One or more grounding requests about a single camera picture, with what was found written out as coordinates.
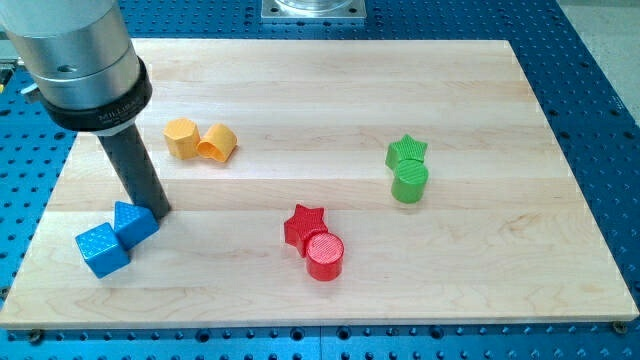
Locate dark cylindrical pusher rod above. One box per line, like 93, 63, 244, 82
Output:
98, 125, 171, 220

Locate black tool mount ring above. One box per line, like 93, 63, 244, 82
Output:
40, 57, 153, 132

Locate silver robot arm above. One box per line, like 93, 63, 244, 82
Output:
1, 0, 170, 219

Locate yellow heart block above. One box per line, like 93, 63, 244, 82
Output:
196, 123, 237, 162

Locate yellow hexagon block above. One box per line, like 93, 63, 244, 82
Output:
163, 118, 200, 160

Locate blue triangle block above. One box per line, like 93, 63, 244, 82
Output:
114, 201, 159, 251

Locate blue cube block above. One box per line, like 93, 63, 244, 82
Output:
75, 223, 130, 278

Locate wooden board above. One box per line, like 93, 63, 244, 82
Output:
1, 39, 638, 329

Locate red star block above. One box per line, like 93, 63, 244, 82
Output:
283, 204, 328, 258

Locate red cylinder block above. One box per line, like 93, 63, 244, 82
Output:
305, 232, 344, 281

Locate green star block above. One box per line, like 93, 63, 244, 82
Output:
385, 134, 428, 170

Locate green cylinder block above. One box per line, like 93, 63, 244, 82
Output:
391, 160, 429, 204

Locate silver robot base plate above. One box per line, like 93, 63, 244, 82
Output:
261, 0, 367, 20

